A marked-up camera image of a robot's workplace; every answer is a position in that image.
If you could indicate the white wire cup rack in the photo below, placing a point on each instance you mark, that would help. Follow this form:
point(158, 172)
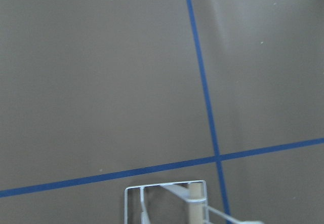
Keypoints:
point(173, 202)

